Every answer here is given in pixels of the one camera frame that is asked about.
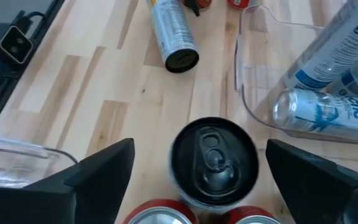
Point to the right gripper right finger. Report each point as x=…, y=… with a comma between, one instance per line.
x=322, y=196

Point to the white orange Celsius Tropical can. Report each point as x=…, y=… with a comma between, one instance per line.
x=172, y=34

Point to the narrow clear plastic bin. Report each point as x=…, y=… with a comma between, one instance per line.
x=259, y=102

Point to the black table-level camera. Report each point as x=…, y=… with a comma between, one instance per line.
x=14, y=45

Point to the wide clear plastic bin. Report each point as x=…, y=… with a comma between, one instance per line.
x=17, y=168

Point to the red Star Wars Coca-Cola can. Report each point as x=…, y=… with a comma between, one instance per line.
x=202, y=3

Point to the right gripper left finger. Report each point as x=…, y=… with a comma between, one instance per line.
x=73, y=199

